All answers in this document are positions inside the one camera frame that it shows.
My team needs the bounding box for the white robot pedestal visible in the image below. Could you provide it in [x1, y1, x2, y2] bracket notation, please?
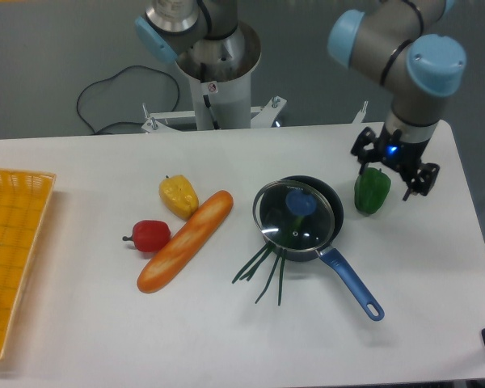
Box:
[136, 17, 287, 130]

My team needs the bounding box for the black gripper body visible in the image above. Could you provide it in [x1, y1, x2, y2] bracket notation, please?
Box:
[373, 124, 429, 175]

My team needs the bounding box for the green onion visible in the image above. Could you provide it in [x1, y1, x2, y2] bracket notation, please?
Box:
[231, 213, 308, 307]

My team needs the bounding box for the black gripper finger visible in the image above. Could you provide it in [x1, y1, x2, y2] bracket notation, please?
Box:
[351, 127, 382, 175]
[400, 162, 440, 201]

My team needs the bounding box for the yellow bell pepper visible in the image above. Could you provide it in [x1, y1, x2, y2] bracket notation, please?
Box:
[158, 175, 199, 221]

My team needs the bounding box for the glass lid blue knob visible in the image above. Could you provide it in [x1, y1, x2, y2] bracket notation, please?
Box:
[251, 179, 335, 252]

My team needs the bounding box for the orange baguette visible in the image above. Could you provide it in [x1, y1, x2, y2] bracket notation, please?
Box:
[137, 190, 234, 293]

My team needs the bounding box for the red bell pepper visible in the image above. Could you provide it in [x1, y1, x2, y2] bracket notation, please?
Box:
[122, 220, 171, 253]

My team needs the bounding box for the black floor cable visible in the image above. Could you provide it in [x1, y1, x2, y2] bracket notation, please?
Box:
[76, 65, 181, 135]

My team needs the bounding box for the green bell pepper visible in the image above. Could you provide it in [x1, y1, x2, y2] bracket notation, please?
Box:
[354, 167, 391, 215]

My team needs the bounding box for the yellow woven basket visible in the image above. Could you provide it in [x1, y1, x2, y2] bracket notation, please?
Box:
[0, 168, 56, 360]

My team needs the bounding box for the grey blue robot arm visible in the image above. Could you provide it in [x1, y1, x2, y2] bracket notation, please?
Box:
[135, 1, 466, 196]

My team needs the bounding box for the dark pot blue handle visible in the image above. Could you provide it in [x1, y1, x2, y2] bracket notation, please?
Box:
[284, 175, 385, 321]

